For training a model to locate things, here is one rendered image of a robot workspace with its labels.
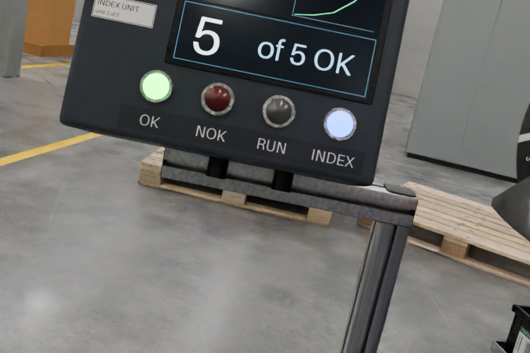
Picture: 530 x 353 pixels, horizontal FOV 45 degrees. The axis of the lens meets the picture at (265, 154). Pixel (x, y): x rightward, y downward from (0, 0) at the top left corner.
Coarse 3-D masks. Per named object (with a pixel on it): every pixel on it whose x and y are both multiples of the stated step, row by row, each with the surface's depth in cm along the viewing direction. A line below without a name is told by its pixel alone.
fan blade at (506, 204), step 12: (528, 180) 104; (504, 192) 106; (516, 192) 104; (528, 192) 103; (492, 204) 106; (504, 204) 104; (516, 204) 103; (528, 204) 102; (504, 216) 103; (516, 216) 101; (528, 216) 100; (516, 228) 100; (528, 228) 99; (528, 240) 98
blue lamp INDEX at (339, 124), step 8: (328, 112) 51; (336, 112) 51; (344, 112) 51; (328, 120) 51; (336, 120) 50; (344, 120) 51; (352, 120) 51; (328, 128) 51; (336, 128) 50; (344, 128) 50; (352, 128) 51; (336, 136) 51; (344, 136) 51
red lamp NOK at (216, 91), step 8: (208, 88) 51; (216, 88) 51; (224, 88) 51; (208, 96) 50; (216, 96) 50; (224, 96) 50; (232, 96) 51; (208, 104) 51; (216, 104) 50; (224, 104) 51; (232, 104) 51; (208, 112) 51; (216, 112) 51; (224, 112) 51
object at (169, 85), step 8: (152, 72) 51; (160, 72) 51; (144, 80) 51; (152, 80) 50; (160, 80) 50; (168, 80) 51; (144, 88) 51; (152, 88) 50; (160, 88) 50; (168, 88) 51; (144, 96) 51; (152, 96) 51; (160, 96) 51; (168, 96) 51
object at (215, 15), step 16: (192, 16) 51; (208, 16) 51; (224, 16) 51; (240, 16) 51; (192, 32) 51; (208, 32) 51; (224, 32) 51; (240, 32) 51; (176, 48) 51; (192, 48) 51; (208, 48) 51; (224, 48) 51; (208, 64) 51; (224, 64) 51
